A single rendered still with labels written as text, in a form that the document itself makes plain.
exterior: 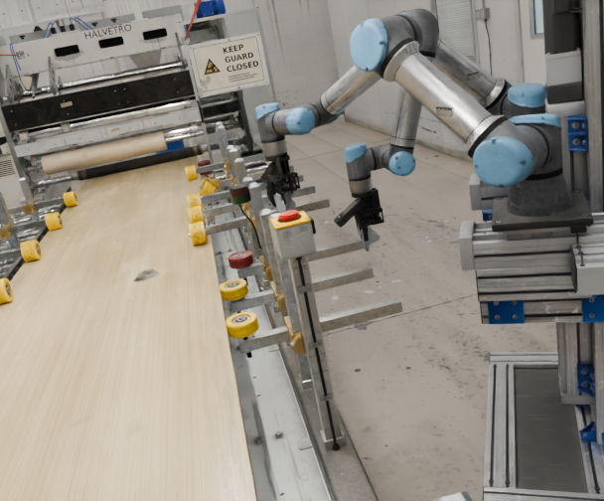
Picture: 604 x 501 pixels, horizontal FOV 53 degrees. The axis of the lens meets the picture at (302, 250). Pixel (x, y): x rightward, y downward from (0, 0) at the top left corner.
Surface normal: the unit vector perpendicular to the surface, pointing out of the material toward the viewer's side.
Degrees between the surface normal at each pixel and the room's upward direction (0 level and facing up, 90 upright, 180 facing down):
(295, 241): 90
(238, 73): 90
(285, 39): 90
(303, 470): 0
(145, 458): 0
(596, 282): 90
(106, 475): 0
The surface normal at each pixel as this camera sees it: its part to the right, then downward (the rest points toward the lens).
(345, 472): -0.18, -0.93
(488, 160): -0.57, 0.45
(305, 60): 0.22, 0.29
